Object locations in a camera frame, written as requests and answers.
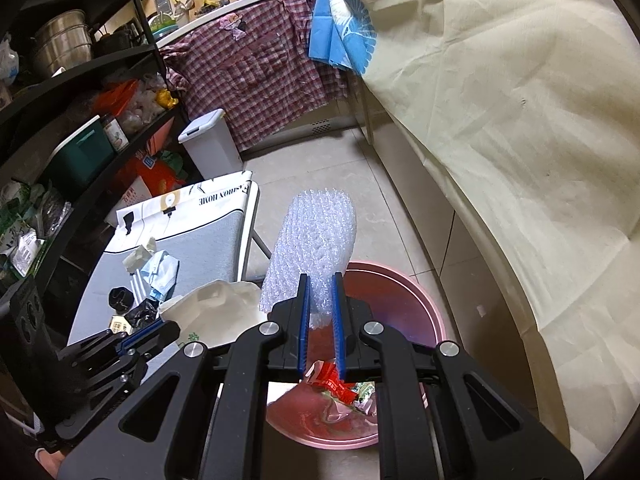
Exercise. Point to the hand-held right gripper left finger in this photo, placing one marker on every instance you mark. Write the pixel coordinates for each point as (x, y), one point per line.
(302, 325)

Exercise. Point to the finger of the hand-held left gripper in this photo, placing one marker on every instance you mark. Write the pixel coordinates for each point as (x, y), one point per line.
(115, 375)
(142, 334)

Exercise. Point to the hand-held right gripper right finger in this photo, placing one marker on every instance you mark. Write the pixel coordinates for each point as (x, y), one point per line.
(339, 325)

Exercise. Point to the black wrapper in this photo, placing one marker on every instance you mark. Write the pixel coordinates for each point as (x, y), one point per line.
(142, 314)

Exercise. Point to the small beige card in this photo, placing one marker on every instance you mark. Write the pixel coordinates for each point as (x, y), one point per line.
(119, 325)

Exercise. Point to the black round cap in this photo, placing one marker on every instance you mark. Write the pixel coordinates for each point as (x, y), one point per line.
(120, 299)

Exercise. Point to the red snack wrapper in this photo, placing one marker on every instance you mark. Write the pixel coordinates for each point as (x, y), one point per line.
(330, 384)

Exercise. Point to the pink plastic trash bin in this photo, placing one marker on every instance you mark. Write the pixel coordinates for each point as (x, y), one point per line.
(400, 310)

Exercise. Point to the light blue face mask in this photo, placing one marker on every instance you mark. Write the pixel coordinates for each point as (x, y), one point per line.
(162, 272)

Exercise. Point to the white tissue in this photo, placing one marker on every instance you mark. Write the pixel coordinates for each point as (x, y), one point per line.
(139, 259)

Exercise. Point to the white paper bag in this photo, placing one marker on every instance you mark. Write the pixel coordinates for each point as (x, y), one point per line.
(215, 310)

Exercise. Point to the clear bubble wrap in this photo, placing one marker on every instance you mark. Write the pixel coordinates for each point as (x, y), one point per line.
(310, 240)

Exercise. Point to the green food packets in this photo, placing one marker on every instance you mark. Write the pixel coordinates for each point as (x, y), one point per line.
(25, 240)

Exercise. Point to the beige kitchen cabinet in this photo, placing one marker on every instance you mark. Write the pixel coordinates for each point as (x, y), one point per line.
(425, 220)

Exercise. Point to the red package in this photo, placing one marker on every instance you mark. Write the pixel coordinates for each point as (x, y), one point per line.
(150, 180)

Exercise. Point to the green storage box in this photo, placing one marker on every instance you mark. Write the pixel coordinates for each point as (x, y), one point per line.
(80, 155)

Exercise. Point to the metal vent grille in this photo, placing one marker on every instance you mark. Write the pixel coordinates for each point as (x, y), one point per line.
(322, 126)

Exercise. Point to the white pedal bin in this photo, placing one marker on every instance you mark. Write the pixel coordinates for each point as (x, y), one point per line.
(210, 145)

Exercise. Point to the white labelled jar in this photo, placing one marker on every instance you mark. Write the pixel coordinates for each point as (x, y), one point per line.
(115, 135)

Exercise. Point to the clear bag of garlic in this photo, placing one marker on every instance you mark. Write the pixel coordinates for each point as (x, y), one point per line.
(142, 105)

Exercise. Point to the yellow toy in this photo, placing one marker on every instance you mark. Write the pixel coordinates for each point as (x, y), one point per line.
(166, 98)

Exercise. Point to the orange plastic bag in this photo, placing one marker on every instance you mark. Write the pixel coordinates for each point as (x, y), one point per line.
(115, 96)

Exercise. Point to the cream cloth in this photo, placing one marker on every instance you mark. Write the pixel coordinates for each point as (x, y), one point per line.
(500, 135)

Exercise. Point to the plaid shirt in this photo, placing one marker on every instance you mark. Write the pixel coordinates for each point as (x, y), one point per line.
(260, 75)

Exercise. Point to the black shelf rack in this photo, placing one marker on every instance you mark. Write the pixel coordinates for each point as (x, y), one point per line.
(75, 82)

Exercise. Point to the black pot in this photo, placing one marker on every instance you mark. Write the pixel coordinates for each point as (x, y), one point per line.
(117, 41)

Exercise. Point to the blue printed cloth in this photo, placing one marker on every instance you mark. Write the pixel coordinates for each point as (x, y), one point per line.
(332, 30)

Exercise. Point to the steel pot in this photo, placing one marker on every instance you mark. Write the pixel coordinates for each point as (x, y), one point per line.
(62, 42)

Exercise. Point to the green bowl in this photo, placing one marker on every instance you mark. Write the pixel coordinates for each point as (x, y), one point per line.
(164, 25)

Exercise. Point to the metal grater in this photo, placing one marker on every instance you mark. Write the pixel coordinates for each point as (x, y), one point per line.
(162, 1)

